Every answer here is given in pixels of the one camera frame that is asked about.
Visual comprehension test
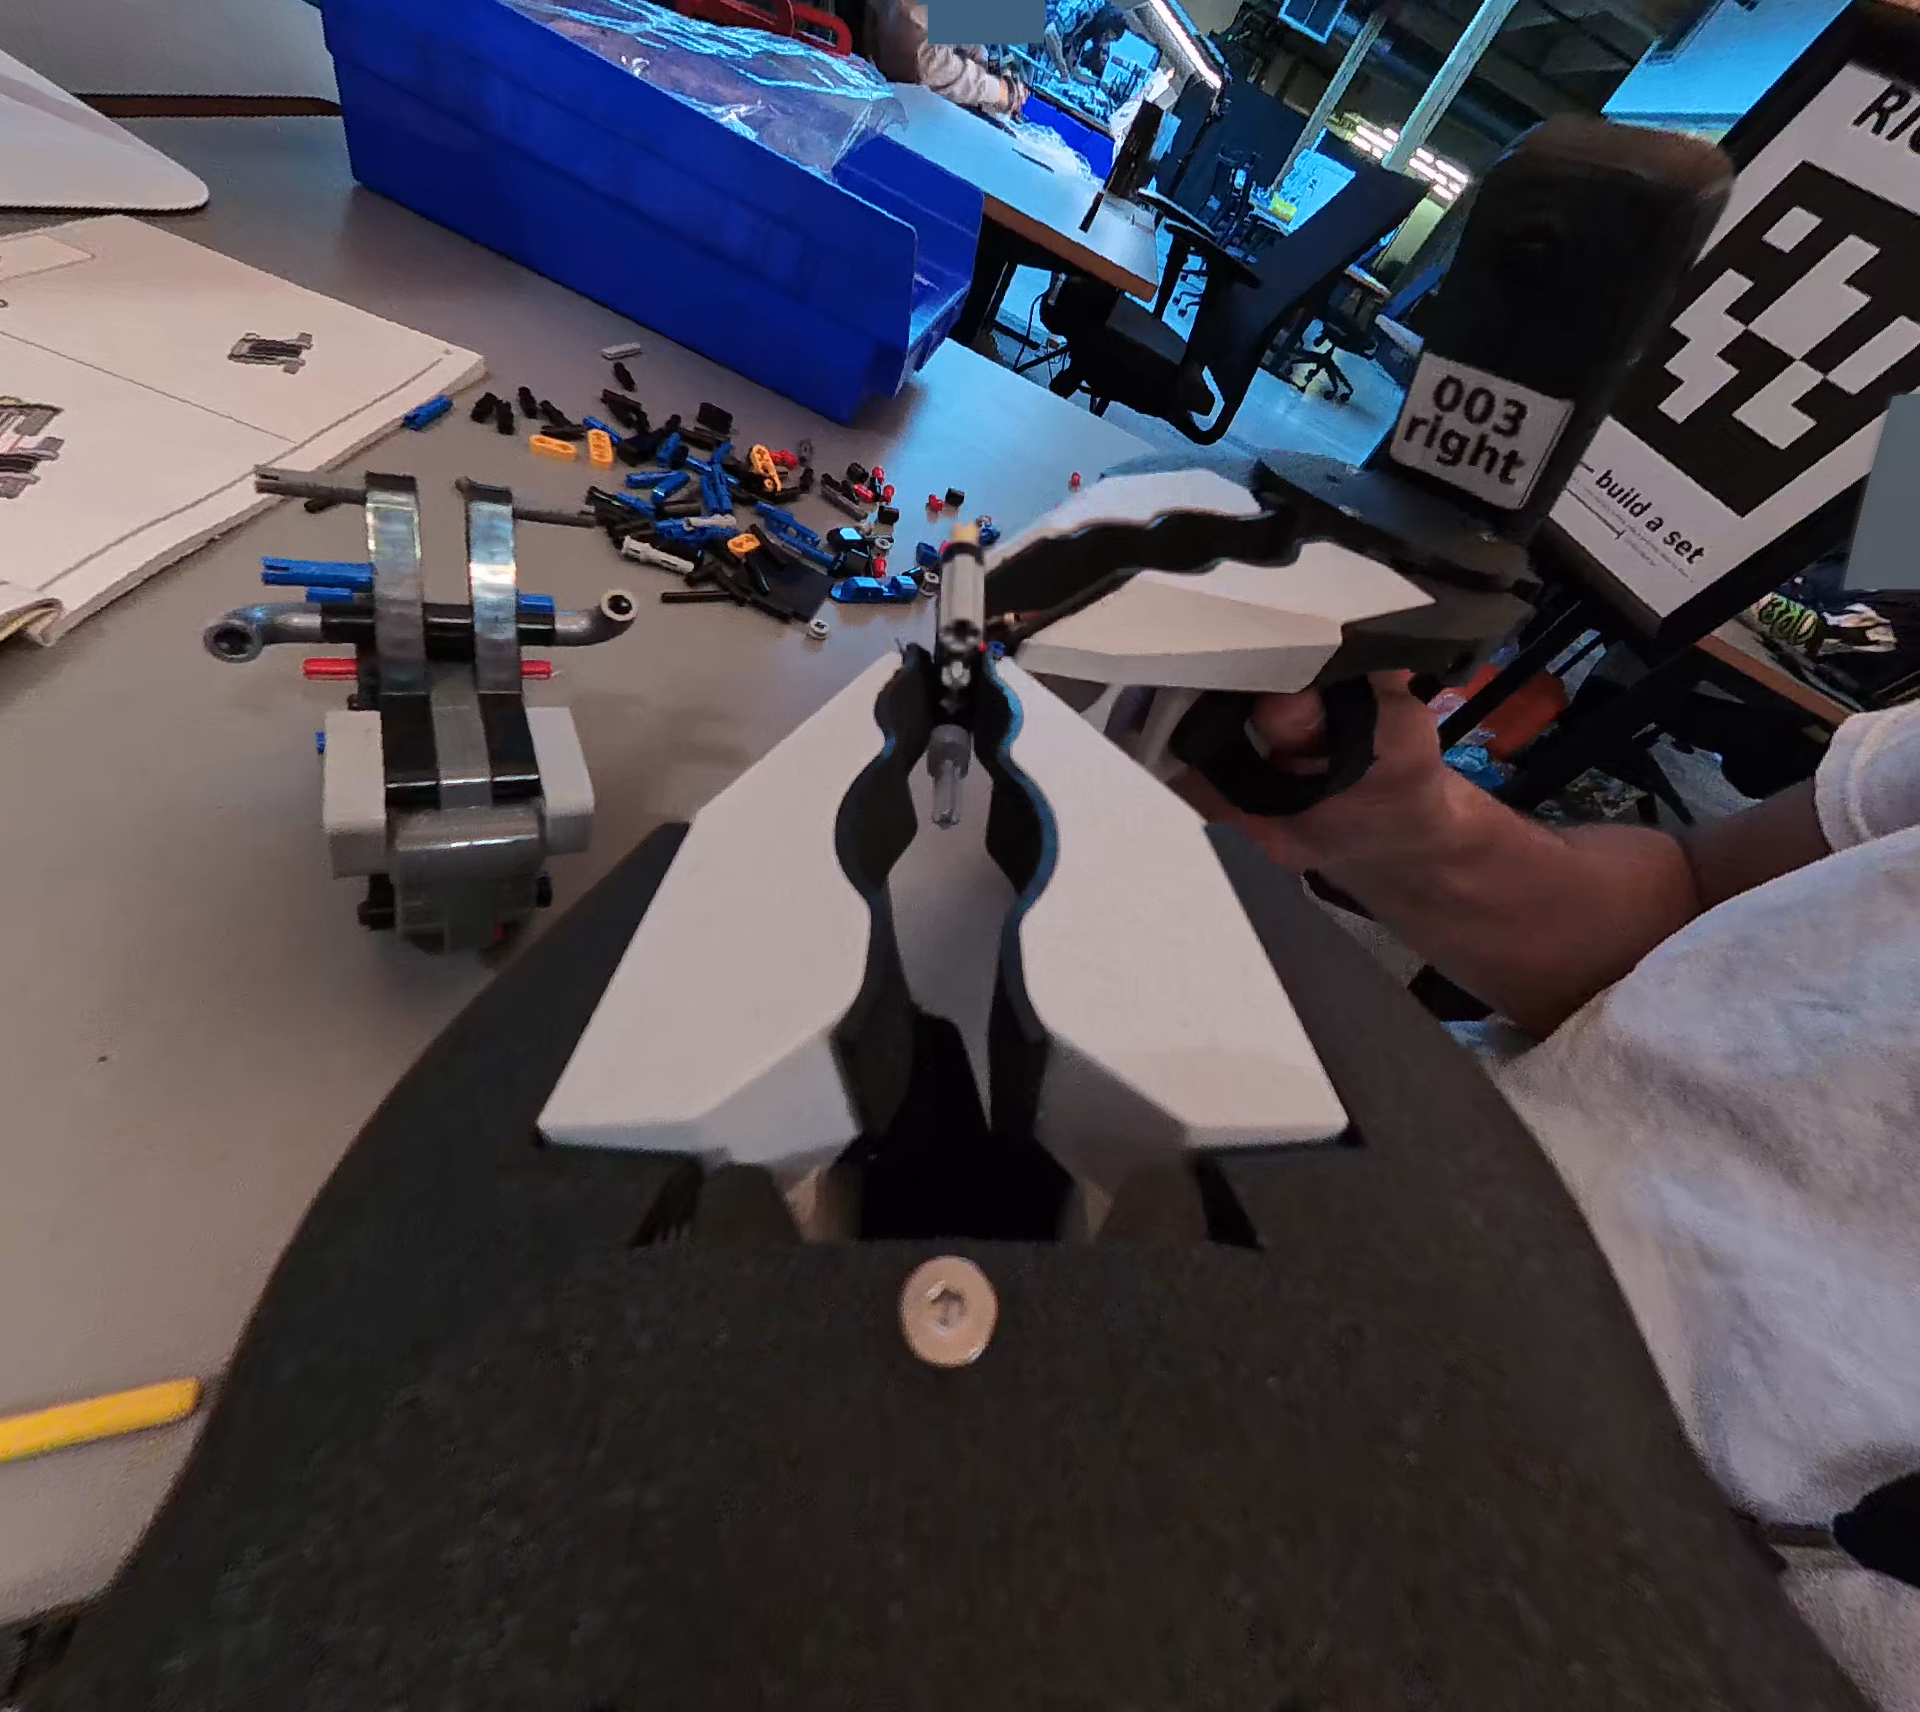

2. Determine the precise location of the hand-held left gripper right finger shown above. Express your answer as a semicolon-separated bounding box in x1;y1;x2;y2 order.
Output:
965;655;1356;1204

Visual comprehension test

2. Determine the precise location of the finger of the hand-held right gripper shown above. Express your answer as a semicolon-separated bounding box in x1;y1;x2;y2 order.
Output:
977;467;1307;623
1012;538;1441;699

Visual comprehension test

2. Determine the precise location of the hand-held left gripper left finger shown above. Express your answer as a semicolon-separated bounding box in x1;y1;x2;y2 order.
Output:
534;651;961;1243

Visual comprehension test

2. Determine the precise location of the small black grey lego assembly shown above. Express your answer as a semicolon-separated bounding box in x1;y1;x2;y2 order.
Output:
921;516;999;830

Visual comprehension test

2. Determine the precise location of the person's right forearm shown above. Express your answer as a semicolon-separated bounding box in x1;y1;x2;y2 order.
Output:
1394;775;1853;1043

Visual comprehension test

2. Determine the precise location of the partly built grey lego model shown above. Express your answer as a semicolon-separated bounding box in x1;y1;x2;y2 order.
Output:
202;470;640;957

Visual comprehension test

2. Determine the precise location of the pile of small lego pins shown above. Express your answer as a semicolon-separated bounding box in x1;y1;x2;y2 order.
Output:
401;339;1090;642

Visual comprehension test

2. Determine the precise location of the yellow lego axle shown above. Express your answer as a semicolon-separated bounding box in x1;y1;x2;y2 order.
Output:
0;1377;203;1467

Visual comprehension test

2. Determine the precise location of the person's right hand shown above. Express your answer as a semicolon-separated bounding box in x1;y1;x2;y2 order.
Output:
1199;684;1517;912

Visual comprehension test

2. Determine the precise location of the black office chair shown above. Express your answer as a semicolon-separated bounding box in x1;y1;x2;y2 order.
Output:
1041;174;1428;446

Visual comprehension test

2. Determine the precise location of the background work table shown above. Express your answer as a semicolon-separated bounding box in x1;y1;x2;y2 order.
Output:
884;84;1179;305

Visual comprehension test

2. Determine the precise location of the white led light panel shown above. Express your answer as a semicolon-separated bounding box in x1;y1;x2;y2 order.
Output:
1145;0;1224;87

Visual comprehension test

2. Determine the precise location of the blue plastic bin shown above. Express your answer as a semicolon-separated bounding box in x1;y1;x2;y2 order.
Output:
305;0;984;425

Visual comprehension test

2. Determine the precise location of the white instruction booklet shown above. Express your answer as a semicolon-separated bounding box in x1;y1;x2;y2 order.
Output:
0;215;489;651

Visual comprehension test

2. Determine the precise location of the white rounded stand base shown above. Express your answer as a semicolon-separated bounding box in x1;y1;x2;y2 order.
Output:
0;46;211;215

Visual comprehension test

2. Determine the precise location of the black lanyard strap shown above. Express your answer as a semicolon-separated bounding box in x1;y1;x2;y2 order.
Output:
1739;1473;1920;1611

